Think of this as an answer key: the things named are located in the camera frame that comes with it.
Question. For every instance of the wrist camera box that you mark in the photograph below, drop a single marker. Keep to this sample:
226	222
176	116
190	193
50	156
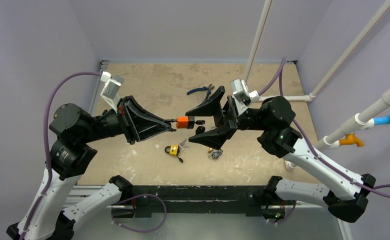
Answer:
242	93
110	91

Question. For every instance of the grey insulated pipe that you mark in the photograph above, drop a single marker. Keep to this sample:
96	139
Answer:
356	122

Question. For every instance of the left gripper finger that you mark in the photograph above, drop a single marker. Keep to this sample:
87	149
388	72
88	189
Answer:
143	120
152	131

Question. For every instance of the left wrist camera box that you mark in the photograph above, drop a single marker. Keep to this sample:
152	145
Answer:
110	91

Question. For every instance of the blue handled pliers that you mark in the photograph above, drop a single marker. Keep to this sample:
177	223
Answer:
208	90

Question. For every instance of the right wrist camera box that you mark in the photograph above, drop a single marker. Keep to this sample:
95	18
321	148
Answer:
242	93

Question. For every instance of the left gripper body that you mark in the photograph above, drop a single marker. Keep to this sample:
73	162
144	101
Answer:
125	121

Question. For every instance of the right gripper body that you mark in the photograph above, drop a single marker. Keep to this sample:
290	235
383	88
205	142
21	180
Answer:
228	116

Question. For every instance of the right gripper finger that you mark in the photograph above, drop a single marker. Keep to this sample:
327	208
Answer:
210	106
214	138

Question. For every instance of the orange tap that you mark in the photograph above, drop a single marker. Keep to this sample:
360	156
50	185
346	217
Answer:
351	139

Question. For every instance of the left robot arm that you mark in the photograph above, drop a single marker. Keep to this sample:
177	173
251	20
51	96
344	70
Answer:
69	158

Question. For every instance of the orange black padlock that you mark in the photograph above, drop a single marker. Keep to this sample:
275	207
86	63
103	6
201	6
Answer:
189	122

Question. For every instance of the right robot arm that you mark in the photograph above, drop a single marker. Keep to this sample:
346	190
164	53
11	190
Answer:
342	192

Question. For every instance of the yellow black padlock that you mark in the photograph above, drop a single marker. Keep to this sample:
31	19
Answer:
176	150

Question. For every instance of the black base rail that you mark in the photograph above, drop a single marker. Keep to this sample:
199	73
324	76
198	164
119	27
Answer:
141	201

